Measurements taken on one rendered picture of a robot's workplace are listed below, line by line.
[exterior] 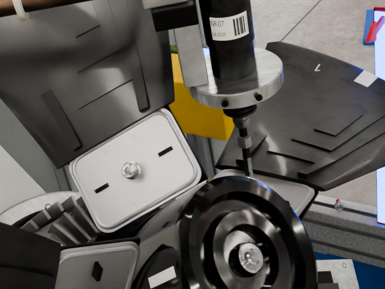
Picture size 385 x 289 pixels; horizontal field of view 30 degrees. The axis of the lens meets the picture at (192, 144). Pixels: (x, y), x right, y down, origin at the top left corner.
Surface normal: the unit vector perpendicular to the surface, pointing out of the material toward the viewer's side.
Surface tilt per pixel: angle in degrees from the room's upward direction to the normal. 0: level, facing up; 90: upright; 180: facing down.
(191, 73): 90
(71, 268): 94
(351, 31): 0
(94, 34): 43
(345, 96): 16
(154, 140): 48
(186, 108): 90
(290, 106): 8
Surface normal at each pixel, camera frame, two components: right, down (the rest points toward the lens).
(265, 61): -0.15, -0.81
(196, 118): -0.49, 0.56
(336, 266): 0.55, -0.39
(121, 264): 0.55, 0.46
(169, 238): -0.83, -0.33
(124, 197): -0.22, -0.11
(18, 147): 0.85, 0.18
